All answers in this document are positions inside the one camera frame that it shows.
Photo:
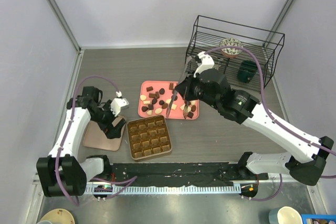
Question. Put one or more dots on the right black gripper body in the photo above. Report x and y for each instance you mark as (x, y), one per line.
(195, 91)

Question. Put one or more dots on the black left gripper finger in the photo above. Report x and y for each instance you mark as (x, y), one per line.
(112, 132)
(119, 124)

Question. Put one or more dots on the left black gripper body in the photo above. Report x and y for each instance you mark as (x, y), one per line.
(104, 117)

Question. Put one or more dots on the metal tongs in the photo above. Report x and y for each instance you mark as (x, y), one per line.
(181, 79)

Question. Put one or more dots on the gold chocolate box with tray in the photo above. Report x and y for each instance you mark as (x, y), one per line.
(148, 138)

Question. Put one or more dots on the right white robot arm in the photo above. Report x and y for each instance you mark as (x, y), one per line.
(305, 156)

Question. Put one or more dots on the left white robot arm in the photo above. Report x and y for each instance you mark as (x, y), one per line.
(60, 173)

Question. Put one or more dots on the dark heart chocolate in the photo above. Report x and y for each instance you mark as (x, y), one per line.
(144, 108)

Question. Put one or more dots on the white teardrop chocolate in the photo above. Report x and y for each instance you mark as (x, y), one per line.
(143, 97)

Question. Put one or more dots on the white oval chocolate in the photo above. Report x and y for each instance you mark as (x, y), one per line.
(158, 111)

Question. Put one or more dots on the rose gold tin lid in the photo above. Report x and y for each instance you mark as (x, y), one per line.
(95, 138)

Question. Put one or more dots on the floral ceramic bowl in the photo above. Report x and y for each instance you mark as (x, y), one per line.
(231, 52)

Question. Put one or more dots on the dark green mug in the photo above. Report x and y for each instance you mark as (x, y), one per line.
(247, 71)

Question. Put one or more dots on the pink plastic tray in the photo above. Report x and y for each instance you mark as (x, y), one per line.
(156, 98)

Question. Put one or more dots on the beige plate bottom left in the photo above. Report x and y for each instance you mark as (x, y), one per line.
(58, 215)

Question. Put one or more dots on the white bowl bottom right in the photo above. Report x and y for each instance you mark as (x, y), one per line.
(285, 215)

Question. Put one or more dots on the blue box corner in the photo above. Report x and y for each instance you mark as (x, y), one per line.
(318, 219)

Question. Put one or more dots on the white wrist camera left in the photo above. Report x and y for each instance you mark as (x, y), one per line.
(118, 104)

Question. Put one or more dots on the black wire rack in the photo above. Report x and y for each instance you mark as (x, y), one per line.
(246, 55)

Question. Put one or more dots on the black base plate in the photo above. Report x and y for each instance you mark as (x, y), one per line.
(208, 174)

